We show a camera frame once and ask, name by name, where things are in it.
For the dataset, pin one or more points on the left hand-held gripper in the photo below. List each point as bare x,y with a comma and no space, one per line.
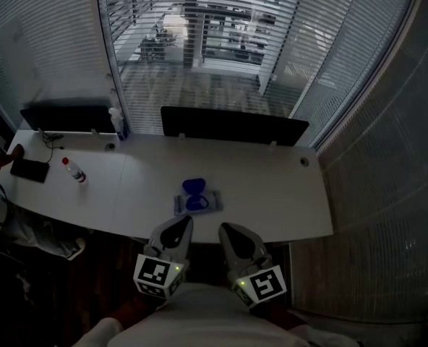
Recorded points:
152,273

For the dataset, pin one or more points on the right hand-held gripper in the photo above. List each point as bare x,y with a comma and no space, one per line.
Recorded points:
266,284

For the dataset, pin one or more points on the blue wet wipes packet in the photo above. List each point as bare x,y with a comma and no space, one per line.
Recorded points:
194,186

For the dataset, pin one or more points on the person's grey shirt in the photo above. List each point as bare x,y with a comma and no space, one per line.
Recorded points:
206,320

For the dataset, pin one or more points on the clear plastic bottle red cap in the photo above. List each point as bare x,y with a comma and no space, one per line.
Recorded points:
76,174

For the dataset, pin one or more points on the long black desk divider panel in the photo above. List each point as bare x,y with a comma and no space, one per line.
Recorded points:
235,127

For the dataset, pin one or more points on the crumpled white plastic bag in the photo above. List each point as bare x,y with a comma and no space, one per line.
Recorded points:
44,235

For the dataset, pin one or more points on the white spray bottle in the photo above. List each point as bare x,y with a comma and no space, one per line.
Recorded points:
119,125

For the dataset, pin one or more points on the black flat rectangular device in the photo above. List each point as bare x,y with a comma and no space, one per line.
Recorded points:
29,170

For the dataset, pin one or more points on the short black desk divider panel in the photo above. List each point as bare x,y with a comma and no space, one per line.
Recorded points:
69,118

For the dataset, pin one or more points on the horizontal window blinds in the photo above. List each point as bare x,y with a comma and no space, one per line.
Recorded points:
308,49

